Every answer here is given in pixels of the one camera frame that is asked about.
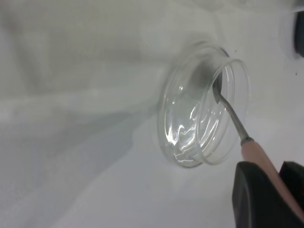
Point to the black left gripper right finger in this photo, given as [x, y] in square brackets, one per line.
[293, 169]

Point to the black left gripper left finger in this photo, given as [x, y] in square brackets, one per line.
[259, 202]

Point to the dark grey ceramic mug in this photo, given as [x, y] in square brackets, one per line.
[299, 33]

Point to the clear round glass dish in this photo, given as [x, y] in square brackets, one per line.
[190, 133]

